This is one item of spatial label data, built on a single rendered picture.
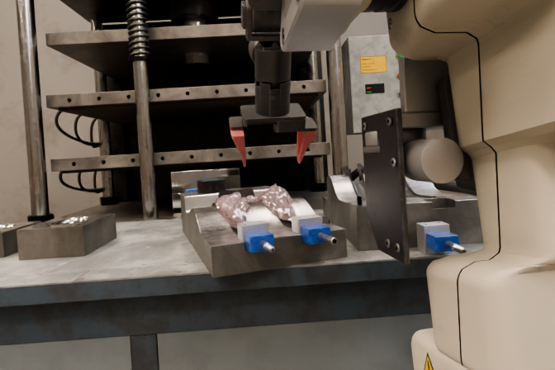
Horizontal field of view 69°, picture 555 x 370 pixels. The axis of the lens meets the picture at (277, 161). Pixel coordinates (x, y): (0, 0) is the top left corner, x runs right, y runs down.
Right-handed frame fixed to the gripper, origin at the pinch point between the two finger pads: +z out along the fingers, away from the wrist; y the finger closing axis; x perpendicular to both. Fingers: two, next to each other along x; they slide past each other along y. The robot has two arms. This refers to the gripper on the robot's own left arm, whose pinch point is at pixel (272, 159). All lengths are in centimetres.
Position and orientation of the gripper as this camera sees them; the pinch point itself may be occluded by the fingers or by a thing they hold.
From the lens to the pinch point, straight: 71.7
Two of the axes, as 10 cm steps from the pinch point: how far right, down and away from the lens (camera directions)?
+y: -9.9, 0.6, -1.5
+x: 1.7, 4.6, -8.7
